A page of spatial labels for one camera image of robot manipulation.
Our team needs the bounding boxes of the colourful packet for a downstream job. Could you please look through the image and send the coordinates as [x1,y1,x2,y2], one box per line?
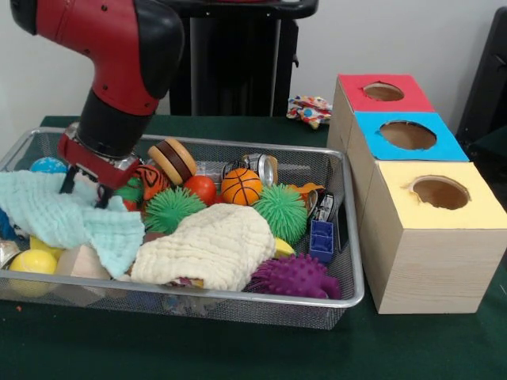
[287,94,333,131]

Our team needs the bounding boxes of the dark green tablecloth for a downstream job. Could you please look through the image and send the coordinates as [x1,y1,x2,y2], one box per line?
[0,114,507,380]

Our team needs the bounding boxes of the metal wire mesh bin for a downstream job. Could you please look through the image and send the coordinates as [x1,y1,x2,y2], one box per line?
[0,126,365,330]

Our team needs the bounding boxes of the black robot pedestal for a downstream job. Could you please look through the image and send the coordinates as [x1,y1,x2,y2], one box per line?
[166,0,320,116]

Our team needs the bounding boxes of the wooden box with three holes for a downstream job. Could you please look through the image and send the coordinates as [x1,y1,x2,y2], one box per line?
[326,73,507,316]

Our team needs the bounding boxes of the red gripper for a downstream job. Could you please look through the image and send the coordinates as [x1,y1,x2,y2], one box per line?
[57,133,143,210]

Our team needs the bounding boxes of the cream white cloth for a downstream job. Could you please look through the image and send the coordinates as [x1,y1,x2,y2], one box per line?
[130,203,276,293]

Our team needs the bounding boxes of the blue globe ball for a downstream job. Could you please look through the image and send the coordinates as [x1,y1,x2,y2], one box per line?
[29,157,67,174]

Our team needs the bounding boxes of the mint green cloth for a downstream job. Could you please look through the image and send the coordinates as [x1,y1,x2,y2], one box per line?
[0,169,146,278]

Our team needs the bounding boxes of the large green spiky ball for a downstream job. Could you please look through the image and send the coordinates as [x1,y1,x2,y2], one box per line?
[253,184,309,245]

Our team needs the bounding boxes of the purple rubber toy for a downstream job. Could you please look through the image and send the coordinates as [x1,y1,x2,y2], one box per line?
[250,253,341,300]

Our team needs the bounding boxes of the orange toy basketball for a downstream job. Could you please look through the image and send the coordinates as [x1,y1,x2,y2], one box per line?
[220,168,263,207]

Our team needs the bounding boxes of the yellow ball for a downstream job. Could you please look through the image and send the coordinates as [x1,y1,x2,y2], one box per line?
[273,237,296,260]
[8,249,59,297]

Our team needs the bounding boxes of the toy burger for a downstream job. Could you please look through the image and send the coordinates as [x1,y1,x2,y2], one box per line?
[147,137,198,186]

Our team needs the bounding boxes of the black upright panel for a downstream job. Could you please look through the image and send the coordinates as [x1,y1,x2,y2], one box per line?
[454,6,507,159]

